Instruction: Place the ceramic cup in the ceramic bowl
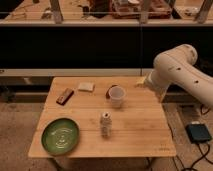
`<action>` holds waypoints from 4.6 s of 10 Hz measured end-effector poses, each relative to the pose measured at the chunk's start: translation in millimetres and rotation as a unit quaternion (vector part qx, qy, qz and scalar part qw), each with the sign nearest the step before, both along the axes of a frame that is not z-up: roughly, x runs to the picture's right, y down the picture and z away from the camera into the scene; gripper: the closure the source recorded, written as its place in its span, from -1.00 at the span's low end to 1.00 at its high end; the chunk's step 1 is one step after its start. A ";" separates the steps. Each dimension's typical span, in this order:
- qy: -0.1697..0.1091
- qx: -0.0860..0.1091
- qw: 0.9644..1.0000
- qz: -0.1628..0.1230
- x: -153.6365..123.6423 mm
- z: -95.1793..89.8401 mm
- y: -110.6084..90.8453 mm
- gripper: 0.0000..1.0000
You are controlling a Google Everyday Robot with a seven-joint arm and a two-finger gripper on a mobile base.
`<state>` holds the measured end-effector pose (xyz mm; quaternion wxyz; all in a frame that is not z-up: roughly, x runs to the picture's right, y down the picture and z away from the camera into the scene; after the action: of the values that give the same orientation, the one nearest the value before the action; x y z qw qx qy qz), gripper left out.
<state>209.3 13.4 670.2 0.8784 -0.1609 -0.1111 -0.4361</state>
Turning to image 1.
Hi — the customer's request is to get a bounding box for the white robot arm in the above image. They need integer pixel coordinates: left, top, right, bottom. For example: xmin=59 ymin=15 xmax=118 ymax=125
xmin=144 ymin=44 xmax=213 ymax=108

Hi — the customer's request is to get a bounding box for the green ceramic bowl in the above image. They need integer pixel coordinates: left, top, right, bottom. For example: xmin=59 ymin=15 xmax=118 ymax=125
xmin=41 ymin=118 xmax=80 ymax=156

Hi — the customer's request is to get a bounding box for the white sponge piece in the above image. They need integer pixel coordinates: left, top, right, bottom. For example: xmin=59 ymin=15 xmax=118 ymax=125
xmin=78 ymin=82 xmax=95 ymax=92

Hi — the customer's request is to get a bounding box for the wooden table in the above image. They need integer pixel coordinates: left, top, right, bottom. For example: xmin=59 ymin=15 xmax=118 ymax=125
xmin=28 ymin=77 xmax=176 ymax=158

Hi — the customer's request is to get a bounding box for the yellow object on table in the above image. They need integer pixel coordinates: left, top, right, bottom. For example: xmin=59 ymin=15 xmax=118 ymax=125
xmin=135 ymin=77 xmax=146 ymax=87

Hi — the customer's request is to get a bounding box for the small white bottle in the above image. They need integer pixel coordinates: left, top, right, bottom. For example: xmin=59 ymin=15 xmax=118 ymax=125
xmin=100 ymin=113 xmax=112 ymax=138

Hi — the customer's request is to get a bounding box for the brown rectangular block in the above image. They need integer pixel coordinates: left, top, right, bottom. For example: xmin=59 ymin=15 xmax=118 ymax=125
xmin=56 ymin=88 xmax=74 ymax=105

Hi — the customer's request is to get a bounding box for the black foot pedal box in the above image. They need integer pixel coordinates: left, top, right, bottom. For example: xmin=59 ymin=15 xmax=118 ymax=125
xmin=186 ymin=124 xmax=212 ymax=143

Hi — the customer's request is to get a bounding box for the black cable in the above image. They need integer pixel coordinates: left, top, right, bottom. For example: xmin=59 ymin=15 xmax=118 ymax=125
xmin=166 ymin=103 xmax=213 ymax=171

